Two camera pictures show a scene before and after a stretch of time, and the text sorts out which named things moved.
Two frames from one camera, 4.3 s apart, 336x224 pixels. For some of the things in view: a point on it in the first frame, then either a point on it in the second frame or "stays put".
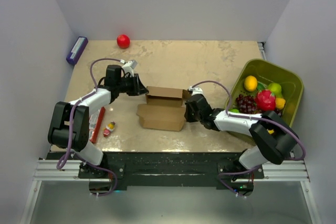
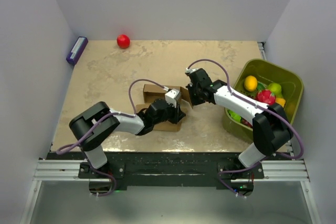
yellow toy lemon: x=280 y=103 stays put
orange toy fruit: x=251 y=83 stays put
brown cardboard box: x=164 y=109 stays put
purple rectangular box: x=76 y=50 stays put
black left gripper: x=137 y=88 -> x=177 y=114
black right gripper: x=187 y=116 -> x=193 y=101
